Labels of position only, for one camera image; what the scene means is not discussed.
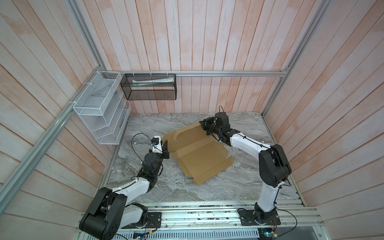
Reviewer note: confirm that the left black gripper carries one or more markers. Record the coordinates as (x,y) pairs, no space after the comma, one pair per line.
(165,152)

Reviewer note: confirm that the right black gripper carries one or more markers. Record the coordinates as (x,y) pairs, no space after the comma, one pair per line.
(205,123)

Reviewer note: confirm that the brown cardboard box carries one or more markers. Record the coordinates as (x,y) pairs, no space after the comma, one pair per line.
(201,157)

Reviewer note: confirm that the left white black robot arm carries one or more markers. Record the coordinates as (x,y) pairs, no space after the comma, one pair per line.
(114,209)

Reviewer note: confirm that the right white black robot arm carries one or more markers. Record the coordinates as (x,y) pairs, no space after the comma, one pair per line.
(274,167)

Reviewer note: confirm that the white paper in basket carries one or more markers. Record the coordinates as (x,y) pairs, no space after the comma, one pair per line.
(154,82)

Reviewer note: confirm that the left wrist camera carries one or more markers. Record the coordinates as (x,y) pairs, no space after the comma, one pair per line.
(156,140)

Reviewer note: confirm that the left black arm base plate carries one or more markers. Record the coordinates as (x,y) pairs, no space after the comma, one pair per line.
(148,220)

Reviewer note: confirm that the black wire mesh basket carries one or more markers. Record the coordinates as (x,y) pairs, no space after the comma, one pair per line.
(148,92)

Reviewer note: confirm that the white wire mesh shelf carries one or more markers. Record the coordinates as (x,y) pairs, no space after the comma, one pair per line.
(102,108)

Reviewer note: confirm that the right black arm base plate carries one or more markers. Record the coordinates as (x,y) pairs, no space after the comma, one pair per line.
(258,217)

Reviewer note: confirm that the aluminium frame rail front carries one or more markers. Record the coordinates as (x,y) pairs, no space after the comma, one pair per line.
(224,215)

